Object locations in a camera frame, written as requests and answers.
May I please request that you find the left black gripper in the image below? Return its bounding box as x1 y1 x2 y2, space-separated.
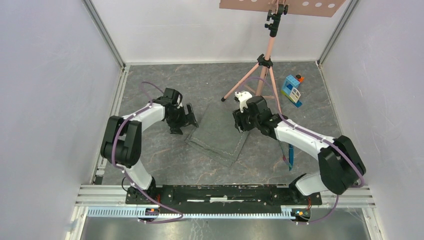
166 103 199 135

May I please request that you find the grey cloth napkin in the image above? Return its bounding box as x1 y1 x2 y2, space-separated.
185 103 249 167

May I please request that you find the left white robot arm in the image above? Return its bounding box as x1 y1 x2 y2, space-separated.
100 88 199 204

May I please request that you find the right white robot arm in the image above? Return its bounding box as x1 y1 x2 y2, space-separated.
232 91 366 204

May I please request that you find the purple plastic utensil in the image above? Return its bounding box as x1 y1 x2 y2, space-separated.
280 146 291 167

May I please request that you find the colourful toy block house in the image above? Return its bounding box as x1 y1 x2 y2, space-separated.
281 74 304 108

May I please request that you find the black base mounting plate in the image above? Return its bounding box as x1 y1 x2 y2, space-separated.
125 184 323 216

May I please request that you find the pink music stand tripod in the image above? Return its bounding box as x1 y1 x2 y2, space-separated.
219 0 344 102

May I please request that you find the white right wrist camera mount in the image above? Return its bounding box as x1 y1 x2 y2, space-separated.
234 91 253 113

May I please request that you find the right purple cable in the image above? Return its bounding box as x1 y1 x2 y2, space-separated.
241 76 366 226

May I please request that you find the purple cable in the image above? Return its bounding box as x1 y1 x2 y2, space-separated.
241 76 366 226
110 81 185 225

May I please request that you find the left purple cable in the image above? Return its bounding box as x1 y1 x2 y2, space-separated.
110 81 185 225

